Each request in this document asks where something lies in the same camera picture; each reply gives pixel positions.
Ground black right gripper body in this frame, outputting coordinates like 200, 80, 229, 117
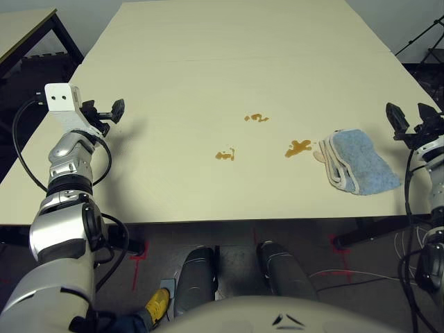
393, 116, 444, 150

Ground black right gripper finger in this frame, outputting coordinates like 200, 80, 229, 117
385, 102, 409, 135
417, 102, 444, 126

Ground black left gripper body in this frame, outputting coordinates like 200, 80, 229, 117
80, 109, 113, 137

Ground blue rag with white edge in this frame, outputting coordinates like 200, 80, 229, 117
313, 128, 402, 196

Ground black tripod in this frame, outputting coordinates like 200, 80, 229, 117
395, 13, 444, 65

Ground black-framed side table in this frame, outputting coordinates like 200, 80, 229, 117
0, 7, 85, 91

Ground brown star-shaped spill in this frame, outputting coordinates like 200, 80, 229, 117
284, 139, 312, 158

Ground brown spill with thin tail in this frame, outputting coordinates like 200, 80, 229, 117
214, 147, 237, 161

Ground grey left robot leg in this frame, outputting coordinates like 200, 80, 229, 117
172, 246, 219, 317

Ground grey robot leg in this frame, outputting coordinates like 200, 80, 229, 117
172, 246, 219, 317
255, 240, 319, 302

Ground grey right robot leg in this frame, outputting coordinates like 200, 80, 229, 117
255, 240, 319, 302

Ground beige robot torso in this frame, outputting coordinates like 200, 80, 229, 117
152, 294, 444, 333

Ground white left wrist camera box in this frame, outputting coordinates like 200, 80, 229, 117
44, 82, 102, 137

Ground white floor cables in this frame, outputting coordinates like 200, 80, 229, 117
308, 223, 433, 289

